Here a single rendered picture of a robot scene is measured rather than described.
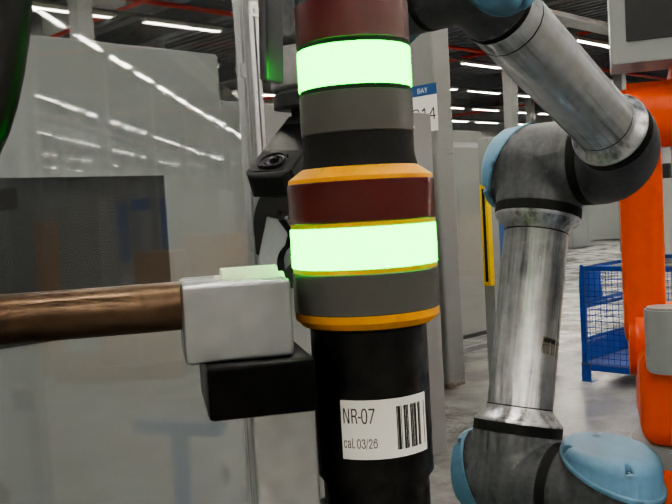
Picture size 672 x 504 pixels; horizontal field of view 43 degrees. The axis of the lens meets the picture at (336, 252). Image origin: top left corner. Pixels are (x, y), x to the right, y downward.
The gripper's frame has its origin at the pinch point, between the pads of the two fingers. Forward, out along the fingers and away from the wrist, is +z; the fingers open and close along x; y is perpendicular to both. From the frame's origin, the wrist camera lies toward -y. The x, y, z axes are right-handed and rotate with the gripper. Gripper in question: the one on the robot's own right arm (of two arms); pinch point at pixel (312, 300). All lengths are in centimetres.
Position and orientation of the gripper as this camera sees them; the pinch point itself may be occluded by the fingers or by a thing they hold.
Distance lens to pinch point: 82.0
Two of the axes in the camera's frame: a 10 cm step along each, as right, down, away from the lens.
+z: 0.6, 10.0, 0.5
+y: 3.8, -0.7, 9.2
